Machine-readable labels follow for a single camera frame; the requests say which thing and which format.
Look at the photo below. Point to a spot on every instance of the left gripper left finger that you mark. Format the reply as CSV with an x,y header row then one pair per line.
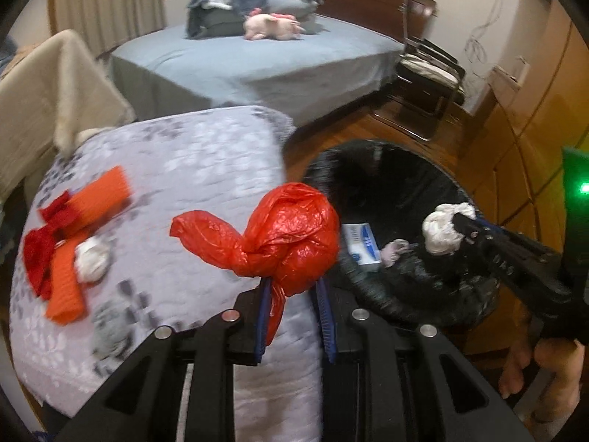
x,y
235,336

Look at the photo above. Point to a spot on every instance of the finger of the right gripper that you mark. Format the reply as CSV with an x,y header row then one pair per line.
x,y
466,226

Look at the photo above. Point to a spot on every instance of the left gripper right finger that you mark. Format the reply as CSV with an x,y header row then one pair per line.
x,y
361,386

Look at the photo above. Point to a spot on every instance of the white tissue front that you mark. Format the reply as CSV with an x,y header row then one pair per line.
x,y
440,237

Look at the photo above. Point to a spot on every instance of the red plastic bag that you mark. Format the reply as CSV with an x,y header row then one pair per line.
x,y
292,239

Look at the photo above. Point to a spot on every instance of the grey cloth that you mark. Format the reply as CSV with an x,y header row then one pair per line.
x,y
113,330

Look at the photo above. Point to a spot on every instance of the white paper ball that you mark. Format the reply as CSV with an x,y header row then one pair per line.
x,y
92,260

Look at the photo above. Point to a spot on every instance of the orange foam net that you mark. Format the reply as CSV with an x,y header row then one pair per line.
x,y
66,303
99,200

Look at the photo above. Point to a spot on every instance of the red cloth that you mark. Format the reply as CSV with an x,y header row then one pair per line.
x,y
59,219

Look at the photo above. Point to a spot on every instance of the black trash bin bag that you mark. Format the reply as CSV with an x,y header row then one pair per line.
x,y
393,190

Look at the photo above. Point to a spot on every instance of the right hand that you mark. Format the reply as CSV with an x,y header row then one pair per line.
x,y
562,359

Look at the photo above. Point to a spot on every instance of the wooden cabinet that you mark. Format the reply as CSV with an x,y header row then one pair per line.
x,y
513,168

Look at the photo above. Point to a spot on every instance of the blue white small box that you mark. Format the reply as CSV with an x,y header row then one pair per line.
x,y
361,245

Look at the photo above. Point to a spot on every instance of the black folding chair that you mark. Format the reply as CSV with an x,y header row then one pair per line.
x,y
427,83

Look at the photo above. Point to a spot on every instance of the lilac floral quilt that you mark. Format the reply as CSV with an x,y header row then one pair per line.
x,y
221,162

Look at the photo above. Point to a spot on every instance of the blue bed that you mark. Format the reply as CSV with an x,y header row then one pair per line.
x,y
166,73

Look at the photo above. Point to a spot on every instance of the wooden headboard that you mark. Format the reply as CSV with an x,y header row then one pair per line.
x,y
395,18

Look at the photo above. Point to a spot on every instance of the pink plush pig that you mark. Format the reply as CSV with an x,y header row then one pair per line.
x,y
277,26

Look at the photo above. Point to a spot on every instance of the beige blanket on chair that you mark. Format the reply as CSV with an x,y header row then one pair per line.
x,y
53,100

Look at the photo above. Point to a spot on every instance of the beige curtain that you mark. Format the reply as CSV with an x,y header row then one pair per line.
x,y
104,25

